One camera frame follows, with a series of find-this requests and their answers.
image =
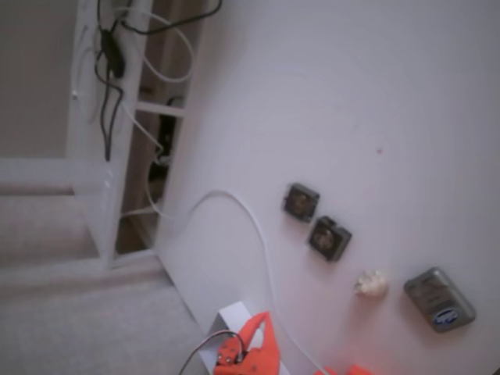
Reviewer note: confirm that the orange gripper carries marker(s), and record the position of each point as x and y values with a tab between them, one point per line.
261	339

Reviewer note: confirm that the orange robot base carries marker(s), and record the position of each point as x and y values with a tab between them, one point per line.
359	371

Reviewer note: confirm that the white bin box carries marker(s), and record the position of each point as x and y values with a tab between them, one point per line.
230	312

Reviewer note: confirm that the black clear-lid case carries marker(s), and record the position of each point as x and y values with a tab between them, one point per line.
330	239
301	203

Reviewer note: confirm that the white bear figurine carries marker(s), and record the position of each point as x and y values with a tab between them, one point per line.
371	284

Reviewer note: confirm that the grey metal tin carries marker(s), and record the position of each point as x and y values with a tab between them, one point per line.
437	298

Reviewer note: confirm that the white furniture frame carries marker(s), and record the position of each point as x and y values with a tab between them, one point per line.
84	117

